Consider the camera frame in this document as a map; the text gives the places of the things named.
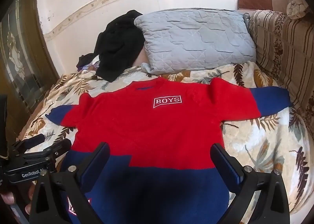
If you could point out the red and blue sweater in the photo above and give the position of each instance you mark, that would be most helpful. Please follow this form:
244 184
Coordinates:
147 128

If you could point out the wooden glass door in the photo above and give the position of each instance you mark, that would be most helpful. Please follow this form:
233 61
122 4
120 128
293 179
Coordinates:
22 54

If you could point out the black cloth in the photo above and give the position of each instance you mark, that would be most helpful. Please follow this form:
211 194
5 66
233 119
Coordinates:
115 49

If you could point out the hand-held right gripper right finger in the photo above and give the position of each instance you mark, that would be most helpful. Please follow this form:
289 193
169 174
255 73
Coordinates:
227 165

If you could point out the dark purple cloth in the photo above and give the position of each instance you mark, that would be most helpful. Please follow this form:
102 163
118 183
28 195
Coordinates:
84 60

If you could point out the striped floral sofa cushion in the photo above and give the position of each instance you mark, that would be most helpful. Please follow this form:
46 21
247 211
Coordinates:
282 49

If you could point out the person's left hand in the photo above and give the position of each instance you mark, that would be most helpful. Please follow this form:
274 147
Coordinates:
7 197

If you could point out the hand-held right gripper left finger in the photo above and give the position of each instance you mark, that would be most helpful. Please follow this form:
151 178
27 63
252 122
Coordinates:
97 162

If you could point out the cream floral cushion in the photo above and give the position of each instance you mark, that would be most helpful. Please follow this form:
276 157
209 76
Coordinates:
296 5

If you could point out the grey quilted pillow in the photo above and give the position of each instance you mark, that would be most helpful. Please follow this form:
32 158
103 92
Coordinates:
196 37

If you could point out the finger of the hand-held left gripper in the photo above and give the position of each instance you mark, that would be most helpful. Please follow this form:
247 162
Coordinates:
33 140
57 146

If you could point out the leaf printed blanket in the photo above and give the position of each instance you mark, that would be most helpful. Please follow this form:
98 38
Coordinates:
257 140

